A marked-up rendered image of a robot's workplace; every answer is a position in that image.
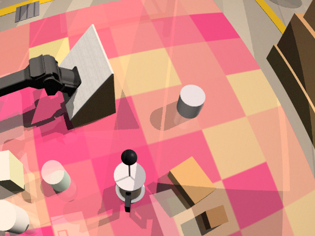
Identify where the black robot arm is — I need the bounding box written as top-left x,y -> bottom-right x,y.
0,54 -> 82,97

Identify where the black cylinder with white top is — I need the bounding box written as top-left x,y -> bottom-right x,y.
177,85 -> 206,118

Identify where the french press with black knob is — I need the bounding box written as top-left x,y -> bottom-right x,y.
114,149 -> 146,212

